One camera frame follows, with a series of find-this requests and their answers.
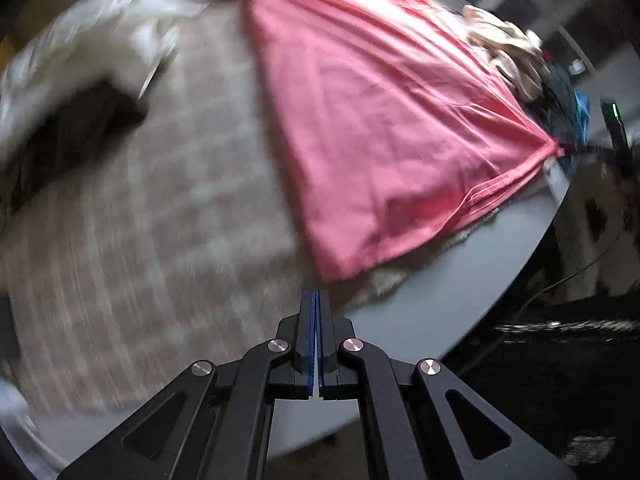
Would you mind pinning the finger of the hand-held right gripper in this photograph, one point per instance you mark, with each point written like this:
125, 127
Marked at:
590, 150

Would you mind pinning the plaid rug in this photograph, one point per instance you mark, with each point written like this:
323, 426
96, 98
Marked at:
150, 260

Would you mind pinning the dark grey garment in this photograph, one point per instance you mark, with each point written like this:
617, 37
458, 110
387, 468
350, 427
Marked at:
557, 100

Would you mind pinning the beige knit sweater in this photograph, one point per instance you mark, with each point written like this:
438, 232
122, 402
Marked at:
510, 55

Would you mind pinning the blue fabric item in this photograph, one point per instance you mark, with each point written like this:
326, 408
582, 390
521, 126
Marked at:
582, 115

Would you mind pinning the white cloth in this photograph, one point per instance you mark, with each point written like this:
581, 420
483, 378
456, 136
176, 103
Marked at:
100, 45

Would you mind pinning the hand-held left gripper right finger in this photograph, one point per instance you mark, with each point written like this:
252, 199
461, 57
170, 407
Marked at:
325, 345

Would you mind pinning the pink shirt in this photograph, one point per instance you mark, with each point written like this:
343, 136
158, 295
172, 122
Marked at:
375, 110

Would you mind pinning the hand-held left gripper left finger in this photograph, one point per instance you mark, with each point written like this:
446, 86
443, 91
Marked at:
306, 345

